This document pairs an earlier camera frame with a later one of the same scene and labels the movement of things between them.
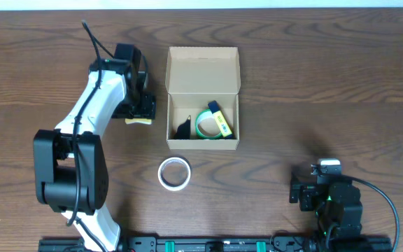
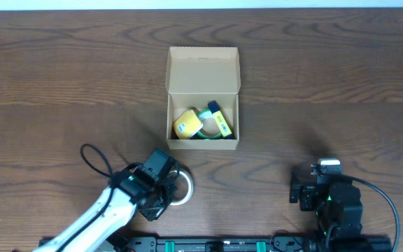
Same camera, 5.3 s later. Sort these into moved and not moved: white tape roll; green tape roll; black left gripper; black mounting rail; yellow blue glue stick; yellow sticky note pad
Moved: yellow sticky note pad; white tape roll; black left gripper
Not moved: yellow blue glue stick; green tape roll; black mounting rail
